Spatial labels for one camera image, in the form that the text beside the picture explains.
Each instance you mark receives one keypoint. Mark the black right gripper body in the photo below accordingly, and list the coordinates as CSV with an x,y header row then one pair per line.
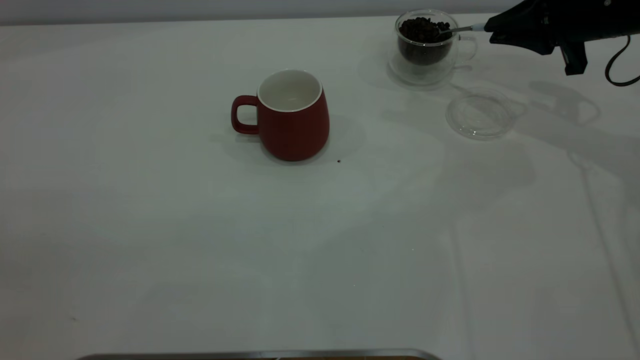
x,y
595,22

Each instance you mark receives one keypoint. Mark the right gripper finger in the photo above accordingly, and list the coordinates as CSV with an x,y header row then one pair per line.
x,y
525,17
525,40

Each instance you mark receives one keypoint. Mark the red ceramic mug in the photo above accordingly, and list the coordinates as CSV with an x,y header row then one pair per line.
x,y
295,132

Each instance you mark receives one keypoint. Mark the dark coffee beans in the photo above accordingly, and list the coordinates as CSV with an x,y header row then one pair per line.
x,y
422,50

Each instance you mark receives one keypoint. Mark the clear glass saucer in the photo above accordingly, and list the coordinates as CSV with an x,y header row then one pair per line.
x,y
480,125

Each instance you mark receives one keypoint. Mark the grey metal edge strip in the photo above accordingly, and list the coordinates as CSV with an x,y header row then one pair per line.
x,y
250,354

